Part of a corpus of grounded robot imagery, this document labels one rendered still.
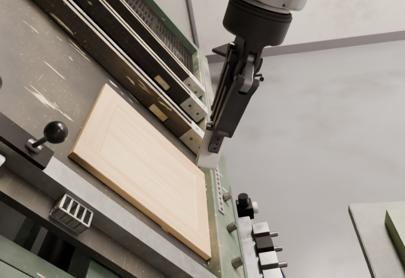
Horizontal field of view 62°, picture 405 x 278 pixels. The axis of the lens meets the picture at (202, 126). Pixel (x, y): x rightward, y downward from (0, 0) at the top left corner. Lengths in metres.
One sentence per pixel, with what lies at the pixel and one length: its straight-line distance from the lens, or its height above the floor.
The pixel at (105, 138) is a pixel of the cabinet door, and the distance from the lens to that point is 0.92.
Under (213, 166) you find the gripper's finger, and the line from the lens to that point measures 0.49.
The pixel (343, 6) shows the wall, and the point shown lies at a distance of 4.71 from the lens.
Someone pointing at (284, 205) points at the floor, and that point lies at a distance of 2.38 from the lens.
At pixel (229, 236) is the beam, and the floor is 0.85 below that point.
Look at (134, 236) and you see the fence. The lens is 0.76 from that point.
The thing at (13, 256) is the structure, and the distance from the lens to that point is 0.69.
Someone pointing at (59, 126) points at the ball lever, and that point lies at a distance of 0.58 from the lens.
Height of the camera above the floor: 1.70
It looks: 31 degrees down
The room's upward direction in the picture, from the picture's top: 11 degrees counter-clockwise
